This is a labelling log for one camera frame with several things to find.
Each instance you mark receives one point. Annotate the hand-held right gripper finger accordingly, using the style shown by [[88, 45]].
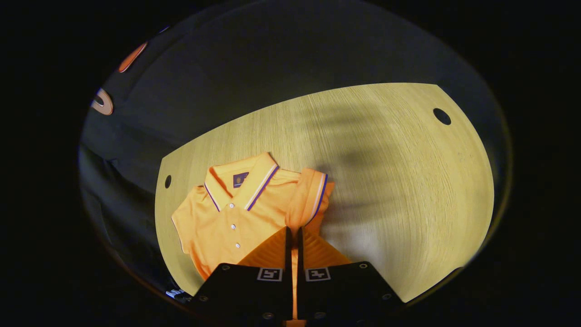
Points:
[[300, 259], [288, 259]]

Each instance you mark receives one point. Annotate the orange polo T-shirt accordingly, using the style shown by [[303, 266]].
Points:
[[218, 227]]

